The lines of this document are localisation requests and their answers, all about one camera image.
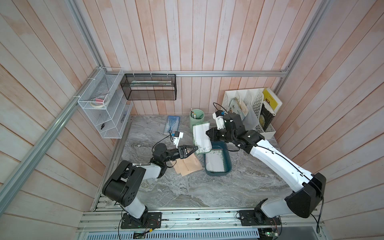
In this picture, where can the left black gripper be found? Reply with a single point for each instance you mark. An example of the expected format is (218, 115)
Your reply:
(184, 150)

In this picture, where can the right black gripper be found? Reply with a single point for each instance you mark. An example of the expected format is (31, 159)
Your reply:
(213, 136)

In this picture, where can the dark teal storage box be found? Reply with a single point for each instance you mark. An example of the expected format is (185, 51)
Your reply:
(227, 160)

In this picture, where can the brown stationery paper sheet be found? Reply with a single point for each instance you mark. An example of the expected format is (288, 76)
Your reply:
(188, 165)

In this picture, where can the green bordered white paper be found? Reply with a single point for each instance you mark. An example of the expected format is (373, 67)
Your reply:
(200, 138)

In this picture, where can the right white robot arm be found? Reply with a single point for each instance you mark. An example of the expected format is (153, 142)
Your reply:
(307, 189)

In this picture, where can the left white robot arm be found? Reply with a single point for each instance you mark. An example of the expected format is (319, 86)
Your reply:
(123, 184)

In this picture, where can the mint green pen cup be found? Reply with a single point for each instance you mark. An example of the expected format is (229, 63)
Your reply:
(197, 116)

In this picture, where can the blue packaged item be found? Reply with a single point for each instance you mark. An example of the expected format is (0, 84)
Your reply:
(172, 125)

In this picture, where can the illustrated booklet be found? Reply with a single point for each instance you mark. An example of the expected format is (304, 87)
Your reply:
(239, 107)

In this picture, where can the white plastic file organizer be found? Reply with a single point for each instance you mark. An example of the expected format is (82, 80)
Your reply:
(253, 99)

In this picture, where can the dark book in organizer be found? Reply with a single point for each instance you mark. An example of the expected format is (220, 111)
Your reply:
(266, 116)

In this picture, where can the yellow book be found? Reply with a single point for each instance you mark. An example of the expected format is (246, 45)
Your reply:
(272, 99)

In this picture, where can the tape roll on shelf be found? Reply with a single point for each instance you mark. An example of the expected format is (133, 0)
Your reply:
(99, 103)

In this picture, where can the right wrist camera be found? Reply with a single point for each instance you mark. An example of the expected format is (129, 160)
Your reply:
(218, 117)

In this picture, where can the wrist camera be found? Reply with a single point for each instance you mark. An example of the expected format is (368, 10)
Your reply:
(176, 138)
(218, 117)

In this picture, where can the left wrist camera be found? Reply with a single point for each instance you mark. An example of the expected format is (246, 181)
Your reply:
(176, 138)

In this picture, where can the aluminium rail frame front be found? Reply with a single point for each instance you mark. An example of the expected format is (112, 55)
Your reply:
(195, 219)

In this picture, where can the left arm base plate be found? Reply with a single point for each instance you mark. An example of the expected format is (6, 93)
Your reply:
(146, 221)

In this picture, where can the black mesh wall basket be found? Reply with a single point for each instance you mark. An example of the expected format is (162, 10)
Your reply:
(149, 87)

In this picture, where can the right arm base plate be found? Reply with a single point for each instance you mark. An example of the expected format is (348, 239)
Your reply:
(256, 218)

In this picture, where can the white wire wall shelf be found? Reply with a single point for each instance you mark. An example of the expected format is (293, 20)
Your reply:
(110, 122)

